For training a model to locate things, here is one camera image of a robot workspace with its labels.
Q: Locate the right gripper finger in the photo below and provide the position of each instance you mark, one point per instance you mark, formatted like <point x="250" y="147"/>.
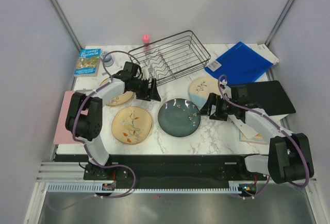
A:
<point x="218" y="111"/>
<point x="207" y="107"/>

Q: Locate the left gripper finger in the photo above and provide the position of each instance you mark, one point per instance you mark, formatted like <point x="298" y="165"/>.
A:
<point x="148" y="95"/>
<point x="153" y="85"/>

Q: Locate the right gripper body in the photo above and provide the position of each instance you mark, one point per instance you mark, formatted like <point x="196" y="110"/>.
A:
<point x="231" y="104"/>

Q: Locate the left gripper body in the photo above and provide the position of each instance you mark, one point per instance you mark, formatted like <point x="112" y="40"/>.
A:
<point x="141" y="85"/>

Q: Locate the cream and blue plate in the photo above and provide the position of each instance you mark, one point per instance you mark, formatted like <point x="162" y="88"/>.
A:
<point x="200" y="89"/>

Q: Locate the beige bird plate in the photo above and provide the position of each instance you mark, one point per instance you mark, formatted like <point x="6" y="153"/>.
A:
<point x="131" y="125"/>
<point x="116" y="100"/>

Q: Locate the dark teal plate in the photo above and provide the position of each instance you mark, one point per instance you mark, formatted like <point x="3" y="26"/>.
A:
<point x="179" y="117"/>

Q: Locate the beige bird plate front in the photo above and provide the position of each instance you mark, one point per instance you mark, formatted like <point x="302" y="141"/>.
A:
<point x="131" y="125"/>

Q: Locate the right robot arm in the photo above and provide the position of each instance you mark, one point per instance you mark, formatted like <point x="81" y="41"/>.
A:
<point x="289" y="157"/>

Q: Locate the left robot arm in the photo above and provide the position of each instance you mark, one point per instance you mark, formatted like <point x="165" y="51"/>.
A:
<point x="85" y="114"/>

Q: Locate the small blue lid jar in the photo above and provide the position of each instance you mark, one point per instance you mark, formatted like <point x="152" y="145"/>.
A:
<point x="107" y="58"/>

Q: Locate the blue folder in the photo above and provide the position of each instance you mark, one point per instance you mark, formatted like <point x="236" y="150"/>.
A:
<point x="240" y="64"/>

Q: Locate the pink cap bottle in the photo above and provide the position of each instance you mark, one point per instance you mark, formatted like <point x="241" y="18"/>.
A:
<point x="146" y="41"/>

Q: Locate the blue treehouse book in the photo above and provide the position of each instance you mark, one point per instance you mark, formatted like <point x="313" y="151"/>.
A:
<point x="88" y="63"/>

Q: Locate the yellow book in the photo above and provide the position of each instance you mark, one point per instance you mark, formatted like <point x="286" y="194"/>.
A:
<point x="254" y="140"/>

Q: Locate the white paper sheets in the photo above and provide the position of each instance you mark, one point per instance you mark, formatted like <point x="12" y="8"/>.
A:
<point x="264" y="51"/>

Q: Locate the pink clipboard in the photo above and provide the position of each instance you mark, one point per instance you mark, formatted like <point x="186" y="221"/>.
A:
<point x="62" y="135"/>

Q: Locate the black wire dish rack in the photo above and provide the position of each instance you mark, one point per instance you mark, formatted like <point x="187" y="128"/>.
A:
<point x="172" y="57"/>

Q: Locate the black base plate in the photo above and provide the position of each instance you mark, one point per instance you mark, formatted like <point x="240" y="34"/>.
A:
<point x="193" y="170"/>

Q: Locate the white cable duct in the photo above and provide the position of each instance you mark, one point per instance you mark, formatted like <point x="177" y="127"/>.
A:
<point x="103" y="188"/>

